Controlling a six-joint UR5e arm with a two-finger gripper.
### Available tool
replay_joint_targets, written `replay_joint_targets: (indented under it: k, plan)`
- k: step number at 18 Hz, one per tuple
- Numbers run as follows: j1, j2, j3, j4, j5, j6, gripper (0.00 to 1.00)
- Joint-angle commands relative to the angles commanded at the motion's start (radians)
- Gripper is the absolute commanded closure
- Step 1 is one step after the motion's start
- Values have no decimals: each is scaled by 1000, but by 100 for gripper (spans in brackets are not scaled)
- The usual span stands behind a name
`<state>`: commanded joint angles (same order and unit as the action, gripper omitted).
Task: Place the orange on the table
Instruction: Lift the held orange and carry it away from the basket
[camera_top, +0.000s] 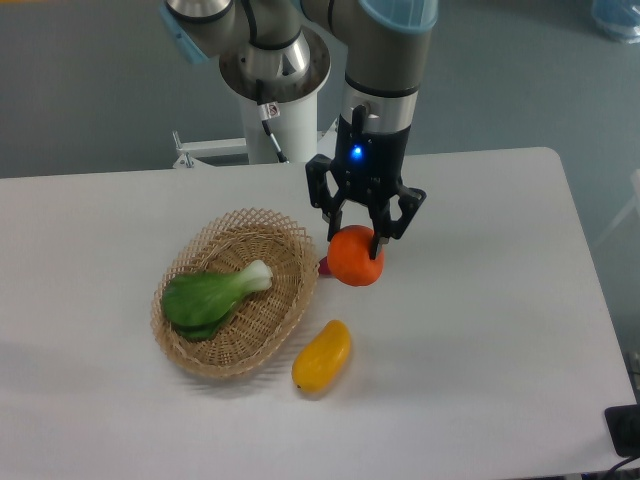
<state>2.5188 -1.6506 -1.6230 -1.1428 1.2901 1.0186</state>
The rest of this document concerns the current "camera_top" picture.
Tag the green bok choy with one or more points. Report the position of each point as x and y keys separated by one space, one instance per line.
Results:
x=198 y=304

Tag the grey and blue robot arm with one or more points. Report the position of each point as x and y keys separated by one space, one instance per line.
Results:
x=386 y=41

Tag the orange fruit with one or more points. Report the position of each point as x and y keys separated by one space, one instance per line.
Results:
x=348 y=257

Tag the purple sweet potato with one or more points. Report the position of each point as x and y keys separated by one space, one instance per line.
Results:
x=323 y=267

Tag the yellow mango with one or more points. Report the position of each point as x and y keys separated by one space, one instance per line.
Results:
x=321 y=360

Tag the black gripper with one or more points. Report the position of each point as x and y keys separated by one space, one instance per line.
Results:
x=367 y=170

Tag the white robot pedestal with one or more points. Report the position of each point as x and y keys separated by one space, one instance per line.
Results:
x=277 y=93

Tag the white frame at right edge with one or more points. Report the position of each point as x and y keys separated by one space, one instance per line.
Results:
x=629 y=210

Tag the blue plastic object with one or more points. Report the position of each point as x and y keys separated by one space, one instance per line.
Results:
x=619 y=19

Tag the black device at table edge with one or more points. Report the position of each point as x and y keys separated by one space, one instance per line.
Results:
x=623 y=426

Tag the woven bamboo basket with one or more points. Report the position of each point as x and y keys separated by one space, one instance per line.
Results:
x=261 y=323

